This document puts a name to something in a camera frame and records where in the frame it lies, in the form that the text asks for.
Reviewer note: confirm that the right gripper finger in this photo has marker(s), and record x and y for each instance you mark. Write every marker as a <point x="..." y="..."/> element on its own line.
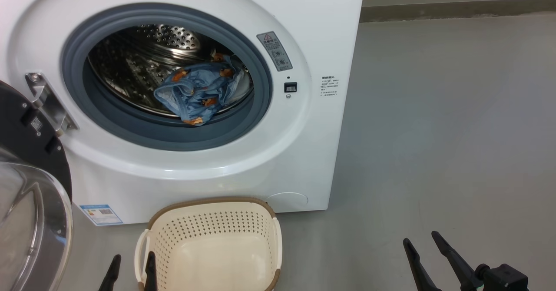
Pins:
<point x="419" y="269"/>
<point x="458" y="262"/>

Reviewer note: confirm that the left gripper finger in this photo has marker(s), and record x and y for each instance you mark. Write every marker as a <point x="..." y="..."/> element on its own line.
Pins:
<point x="112" y="278"/>
<point x="150" y="276"/>

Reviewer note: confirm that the black washing machine glass door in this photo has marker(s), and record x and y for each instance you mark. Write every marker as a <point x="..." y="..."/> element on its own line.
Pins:
<point x="26" y="139"/>

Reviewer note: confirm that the blue garment with orange print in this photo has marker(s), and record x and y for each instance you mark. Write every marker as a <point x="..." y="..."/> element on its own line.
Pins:
<point x="200" y="91"/>

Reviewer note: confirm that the cream laundry basket brown rim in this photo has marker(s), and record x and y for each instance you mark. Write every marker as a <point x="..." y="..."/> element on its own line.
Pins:
<point x="217" y="256"/>

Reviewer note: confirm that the grey rubber door gasket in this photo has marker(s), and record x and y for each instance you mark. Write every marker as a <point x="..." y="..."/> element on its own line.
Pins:
<point x="173" y="134"/>

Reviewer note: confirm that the white front-load washing machine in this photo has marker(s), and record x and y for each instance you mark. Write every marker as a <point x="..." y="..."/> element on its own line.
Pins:
<point x="312" y="152"/>

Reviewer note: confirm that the metal door hinge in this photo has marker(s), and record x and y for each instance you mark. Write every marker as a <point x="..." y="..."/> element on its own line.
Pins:
<point x="50" y="104"/>

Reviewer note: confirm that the black door lock slot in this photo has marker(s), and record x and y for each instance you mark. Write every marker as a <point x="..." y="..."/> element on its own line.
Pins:
<point x="290" y="87"/>

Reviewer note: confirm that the blue energy label sticker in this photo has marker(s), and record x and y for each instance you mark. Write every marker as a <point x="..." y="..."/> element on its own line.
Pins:
<point x="100" y="215"/>

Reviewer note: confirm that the round white filter cover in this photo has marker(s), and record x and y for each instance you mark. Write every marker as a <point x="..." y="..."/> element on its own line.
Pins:
<point x="287" y="202"/>

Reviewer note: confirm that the small black text decal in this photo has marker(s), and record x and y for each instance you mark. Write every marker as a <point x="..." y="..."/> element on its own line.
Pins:
<point x="330" y="87"/>

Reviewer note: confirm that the stainless steel washer drum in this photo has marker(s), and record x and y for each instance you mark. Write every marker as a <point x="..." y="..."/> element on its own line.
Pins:
<point x="130" y="65"/>

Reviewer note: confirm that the grey warning label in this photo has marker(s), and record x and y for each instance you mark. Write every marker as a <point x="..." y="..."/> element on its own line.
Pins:
<point x="274" y="51"/>

